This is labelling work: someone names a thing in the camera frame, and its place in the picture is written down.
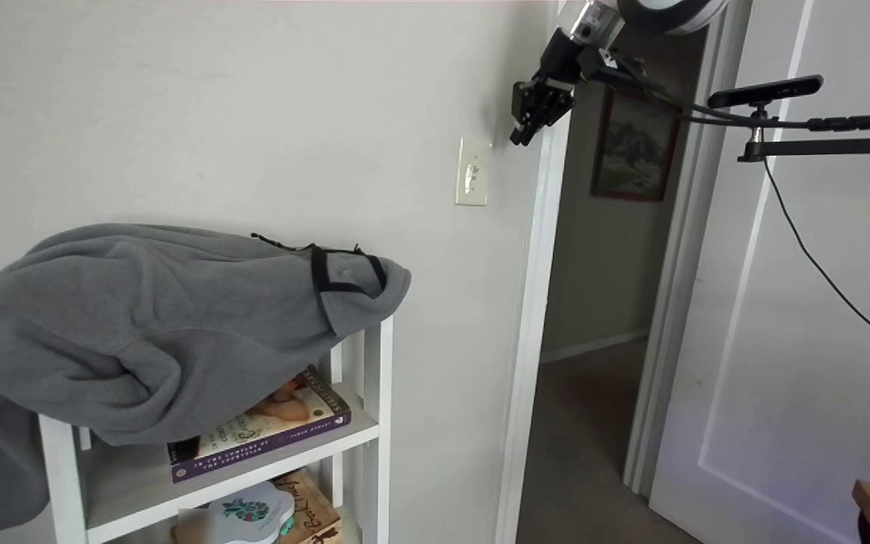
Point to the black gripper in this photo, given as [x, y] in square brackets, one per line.
[543, 99]

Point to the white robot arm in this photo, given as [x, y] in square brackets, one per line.
[648, 16]

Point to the white door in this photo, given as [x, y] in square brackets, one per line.
[768, 417]

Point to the purple edged book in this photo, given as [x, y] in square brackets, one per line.
[307, 406]

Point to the gray fleece jacket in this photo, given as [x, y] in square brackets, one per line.
[161, 335]

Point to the teal patterned white box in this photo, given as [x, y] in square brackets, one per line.
[258, 516]

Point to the white wooden shelf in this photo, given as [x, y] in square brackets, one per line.
[129, 493]

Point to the beige wall light switch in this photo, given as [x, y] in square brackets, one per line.
[472, 174]

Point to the framed wall picture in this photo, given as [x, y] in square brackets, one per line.
[635, 147]

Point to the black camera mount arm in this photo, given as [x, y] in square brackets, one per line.
[748, 108]

